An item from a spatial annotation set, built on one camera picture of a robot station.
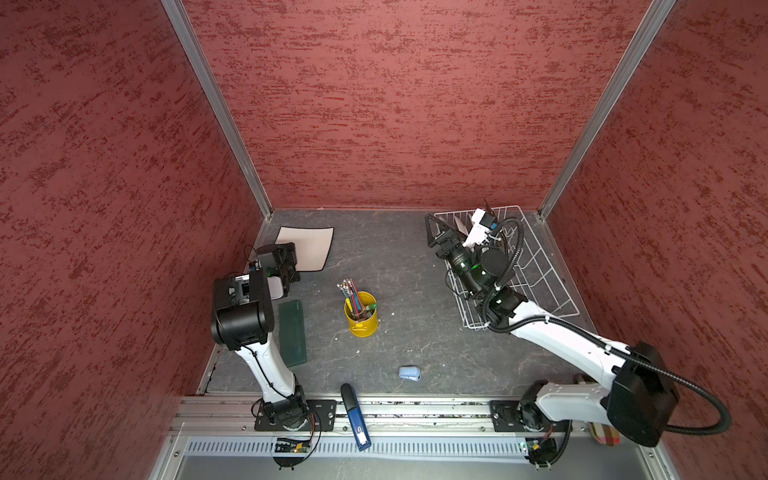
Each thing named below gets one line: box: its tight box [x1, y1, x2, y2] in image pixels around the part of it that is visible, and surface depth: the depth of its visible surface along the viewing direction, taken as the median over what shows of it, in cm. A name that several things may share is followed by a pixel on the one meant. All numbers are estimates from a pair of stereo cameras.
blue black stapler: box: [340, 383, 372, 452], surface depth 72 cm
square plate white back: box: [275, 226, 335, 272], surface depth 112 cm
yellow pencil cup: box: [343, 291, 379, 338], surface depth 85 cm
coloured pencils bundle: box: [336, 278, 378, 320], surface depth 83 cm
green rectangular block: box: [279, 300, 307, 368], surface depth 89 cm
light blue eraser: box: [399, 366, 421, 381], surface depth 81 cm
